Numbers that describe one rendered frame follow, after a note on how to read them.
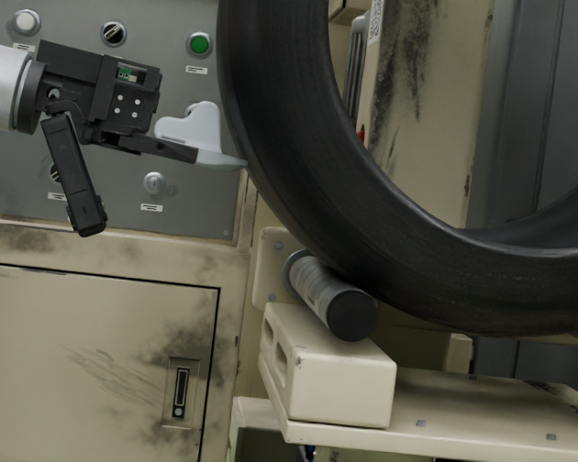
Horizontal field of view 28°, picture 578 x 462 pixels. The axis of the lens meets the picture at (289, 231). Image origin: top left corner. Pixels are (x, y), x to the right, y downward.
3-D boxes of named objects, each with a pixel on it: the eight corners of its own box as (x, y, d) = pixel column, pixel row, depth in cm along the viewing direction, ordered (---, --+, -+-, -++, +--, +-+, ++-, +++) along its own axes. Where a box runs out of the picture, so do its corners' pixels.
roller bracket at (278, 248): (250, 308, 134) (261, 225, 134) (579, 344, 138) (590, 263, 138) (252, 312, 131) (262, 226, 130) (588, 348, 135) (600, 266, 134)
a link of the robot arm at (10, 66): (-38, 121, 101) (-21, 124, 110) (14, 133, 102) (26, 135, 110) (-18, 38, 101) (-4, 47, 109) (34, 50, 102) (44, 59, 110)
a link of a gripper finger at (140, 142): (199, 148, 103) (102, 124, 102) (195, 164, 103) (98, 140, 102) (198, 148, 108) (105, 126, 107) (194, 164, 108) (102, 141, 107)
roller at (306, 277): (327, 293, 133) (288, 294, 132) (327, 254, 132) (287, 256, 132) (379, 342, 98) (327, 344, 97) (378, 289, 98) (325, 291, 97)
